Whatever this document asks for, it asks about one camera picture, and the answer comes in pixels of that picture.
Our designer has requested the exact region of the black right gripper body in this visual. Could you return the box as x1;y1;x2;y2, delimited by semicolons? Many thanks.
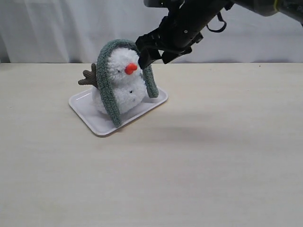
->
135;0;227;50

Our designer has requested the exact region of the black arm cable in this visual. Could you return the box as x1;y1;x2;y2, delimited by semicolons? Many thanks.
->
206;11;227;33

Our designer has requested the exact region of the white backdrop curtain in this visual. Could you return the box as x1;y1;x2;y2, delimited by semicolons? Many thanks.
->
0;0;303;63

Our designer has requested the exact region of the green fleece scarf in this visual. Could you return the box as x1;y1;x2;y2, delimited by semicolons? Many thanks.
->
96;39;159;127

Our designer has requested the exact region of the white plush snowman toy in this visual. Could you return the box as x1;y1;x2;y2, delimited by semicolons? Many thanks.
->
78;47;146;114

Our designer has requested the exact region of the white rectangular plastic tray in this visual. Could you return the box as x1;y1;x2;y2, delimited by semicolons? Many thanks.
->
69;87;169;137

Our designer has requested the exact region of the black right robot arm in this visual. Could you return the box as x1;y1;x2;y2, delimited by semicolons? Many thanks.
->
135;0;303;69

